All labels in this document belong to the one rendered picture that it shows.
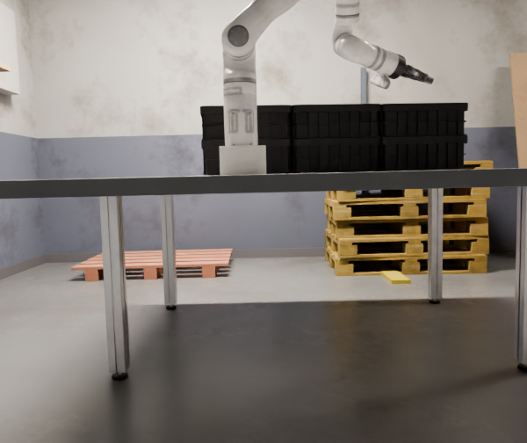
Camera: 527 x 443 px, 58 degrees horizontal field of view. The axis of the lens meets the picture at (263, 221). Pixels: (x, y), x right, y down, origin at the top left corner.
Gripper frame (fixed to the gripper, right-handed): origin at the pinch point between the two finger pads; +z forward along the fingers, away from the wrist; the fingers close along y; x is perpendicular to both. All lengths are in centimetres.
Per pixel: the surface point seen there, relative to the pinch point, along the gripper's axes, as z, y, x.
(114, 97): -62, 303, 90
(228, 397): -39, -28, 111
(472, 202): 164, 105, 54
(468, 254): 171, 92, 88
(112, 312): -75, 7, 108
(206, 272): 12, 150, 164
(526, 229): 43, -29, 33
